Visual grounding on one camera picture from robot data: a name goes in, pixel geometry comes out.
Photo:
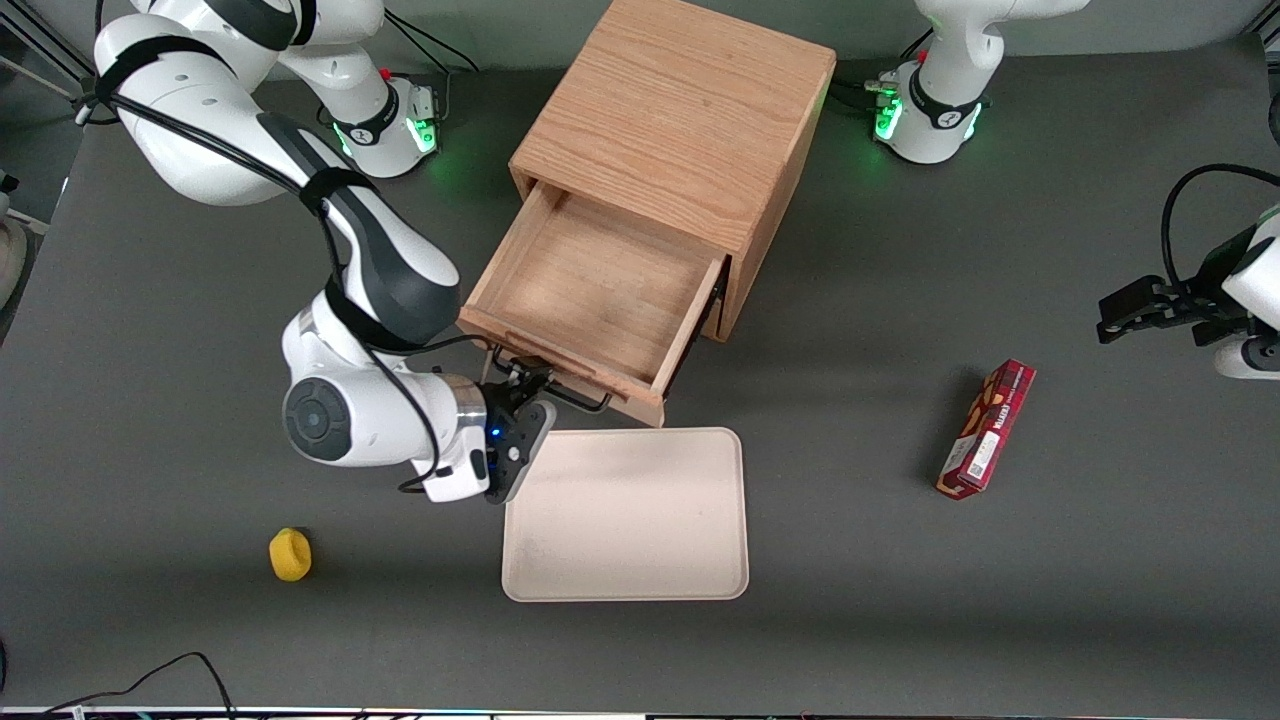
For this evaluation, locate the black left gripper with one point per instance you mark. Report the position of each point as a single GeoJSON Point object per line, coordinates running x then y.
{"type": "Point", "coordinates": [1207, 281]}

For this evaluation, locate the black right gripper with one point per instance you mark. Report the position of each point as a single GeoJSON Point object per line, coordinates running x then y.
{"type": "Point", "coordinates": [497, 402]}

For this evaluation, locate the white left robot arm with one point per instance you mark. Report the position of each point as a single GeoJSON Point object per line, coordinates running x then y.
{"type": "Point", "coordinates": [940, 110]}

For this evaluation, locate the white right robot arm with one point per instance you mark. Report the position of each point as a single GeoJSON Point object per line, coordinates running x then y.
{"type": "Point", "coordinates": [200, 100]}

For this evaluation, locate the oak wooden drawer cabinet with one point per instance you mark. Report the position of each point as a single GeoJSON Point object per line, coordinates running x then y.
{"type": "Point", "coordinates": [680, 110]}

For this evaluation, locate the cream rectangular tray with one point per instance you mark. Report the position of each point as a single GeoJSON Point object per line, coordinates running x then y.
{"type": "Point", "coordinates": [625, 520]}

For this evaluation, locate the red snack box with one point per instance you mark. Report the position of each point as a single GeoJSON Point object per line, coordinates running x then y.
{"type": "Point", "coordinates": [985, 435]}

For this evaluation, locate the yellow toy lemon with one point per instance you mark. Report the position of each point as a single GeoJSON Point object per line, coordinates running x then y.
{"type": "Point", "coordinates": [290, 556]}

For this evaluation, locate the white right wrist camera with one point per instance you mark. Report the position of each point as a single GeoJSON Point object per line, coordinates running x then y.
{"type": "Point", "coordinates": [455, 480]}

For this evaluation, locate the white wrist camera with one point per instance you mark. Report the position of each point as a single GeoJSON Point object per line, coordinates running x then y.
{"type": "Point", "coordinates": [455, 480]}
{"type": "Point", "coordinates": [1250, 357]}

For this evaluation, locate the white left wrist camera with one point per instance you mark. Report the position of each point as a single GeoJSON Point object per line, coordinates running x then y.
{"type": "Point", "coordinates": [1250, 357]}

